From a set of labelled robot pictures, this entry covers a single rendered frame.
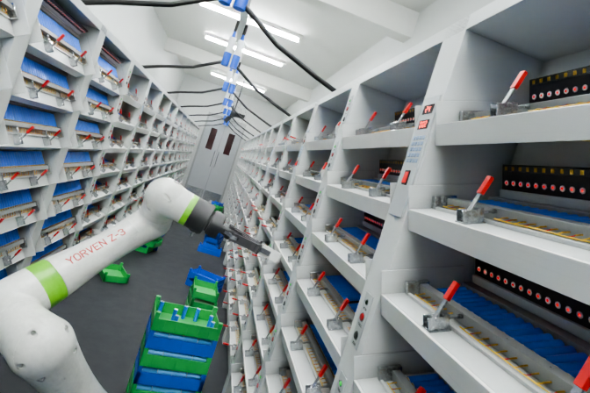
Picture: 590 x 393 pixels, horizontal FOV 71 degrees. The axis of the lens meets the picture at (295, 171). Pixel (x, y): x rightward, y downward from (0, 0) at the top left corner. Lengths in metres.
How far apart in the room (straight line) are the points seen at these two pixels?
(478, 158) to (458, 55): 0.23
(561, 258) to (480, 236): 0.15
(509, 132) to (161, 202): 0.86
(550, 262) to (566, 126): 0.18
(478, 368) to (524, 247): 0.18
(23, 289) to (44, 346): 0.18
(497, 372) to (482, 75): 0.60
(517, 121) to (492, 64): 0.32
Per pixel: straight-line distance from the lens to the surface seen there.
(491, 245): 0.68
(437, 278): 0.97
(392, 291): 0.93
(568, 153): 0.92
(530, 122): 0.70
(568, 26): 0.93
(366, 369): 0.98
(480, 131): 0.79
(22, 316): 1.07
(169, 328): 1.98
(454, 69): 0.96
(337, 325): 1.20
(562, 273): 0.58
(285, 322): 1.66
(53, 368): 1.04
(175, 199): 1.18
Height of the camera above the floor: 1.30
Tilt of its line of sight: 1 degrees up
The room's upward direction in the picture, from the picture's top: 18 degrees clockwise
